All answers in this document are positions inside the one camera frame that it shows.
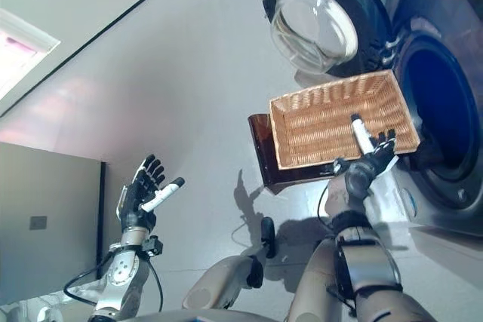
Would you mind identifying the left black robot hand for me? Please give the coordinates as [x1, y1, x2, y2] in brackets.
[115, 154, 186, 232]

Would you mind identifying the white framed window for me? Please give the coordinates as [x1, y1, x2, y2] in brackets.
[0, 8, 61, 100]

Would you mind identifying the right silver robot leg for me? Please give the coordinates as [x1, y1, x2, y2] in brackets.
[288, 237, 340, 322]

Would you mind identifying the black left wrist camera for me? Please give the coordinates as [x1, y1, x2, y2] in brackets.
[145, 235, 164, 257]

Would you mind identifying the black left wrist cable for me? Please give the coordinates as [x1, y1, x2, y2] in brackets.
[63, 253, 165, 314]

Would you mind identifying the left silver robot leg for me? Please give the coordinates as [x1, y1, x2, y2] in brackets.
[182, 217, 276, 310]

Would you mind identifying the washing machine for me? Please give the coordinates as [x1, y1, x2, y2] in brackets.
[354, 0, 483, 240]

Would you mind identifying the grey cabinet with black edge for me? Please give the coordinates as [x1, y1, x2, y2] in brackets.
[0, 142, 106, 295]

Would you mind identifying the grey equipment with cables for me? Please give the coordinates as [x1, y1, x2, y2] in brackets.
[0, 284, 103, 322]

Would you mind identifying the round glass washer door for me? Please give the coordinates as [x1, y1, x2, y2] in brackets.
[262, 0, 393, 78]

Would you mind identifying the wicker laundry basket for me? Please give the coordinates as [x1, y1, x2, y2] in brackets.
[269, 70, 422, 170]

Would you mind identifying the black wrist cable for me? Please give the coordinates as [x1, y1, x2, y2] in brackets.
[63, 253, 165, 314]
[316, 182, 337, 231]

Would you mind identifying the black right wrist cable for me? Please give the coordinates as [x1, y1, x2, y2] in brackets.
[316, 182, 337, 231]

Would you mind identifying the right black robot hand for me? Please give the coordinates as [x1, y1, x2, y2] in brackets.
[349, 112, 397, 182]

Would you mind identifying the silver robot leg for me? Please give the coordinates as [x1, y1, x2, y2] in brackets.
[182, 217, 276, 310]
[288, 237, 340, 322]

